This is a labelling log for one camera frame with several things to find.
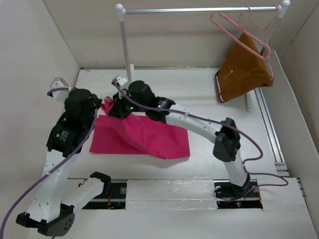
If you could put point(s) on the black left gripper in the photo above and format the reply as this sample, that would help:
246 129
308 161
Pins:
96 100

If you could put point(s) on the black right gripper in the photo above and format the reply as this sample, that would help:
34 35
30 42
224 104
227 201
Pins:
117 109

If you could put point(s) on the pink trousers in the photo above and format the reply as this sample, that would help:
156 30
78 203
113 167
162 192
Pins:
137 135

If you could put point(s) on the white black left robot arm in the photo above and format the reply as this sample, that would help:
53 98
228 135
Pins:
50 213

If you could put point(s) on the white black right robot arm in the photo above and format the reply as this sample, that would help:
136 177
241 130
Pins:
226 139

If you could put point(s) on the brown trousers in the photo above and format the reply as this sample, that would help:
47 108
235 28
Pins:
241 72

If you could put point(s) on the pink hanger with brown trousers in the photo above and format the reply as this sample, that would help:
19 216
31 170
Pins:
266 51

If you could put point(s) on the white clothes rack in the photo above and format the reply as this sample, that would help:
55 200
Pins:
225 18

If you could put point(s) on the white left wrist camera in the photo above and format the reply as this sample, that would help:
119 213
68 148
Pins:
59 89

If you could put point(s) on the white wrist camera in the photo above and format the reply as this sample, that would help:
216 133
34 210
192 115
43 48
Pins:
59 89
120 82

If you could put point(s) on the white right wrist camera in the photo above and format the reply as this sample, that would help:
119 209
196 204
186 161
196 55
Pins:
120 82

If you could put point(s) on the aluminium side rail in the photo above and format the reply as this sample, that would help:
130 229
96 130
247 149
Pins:
278 157

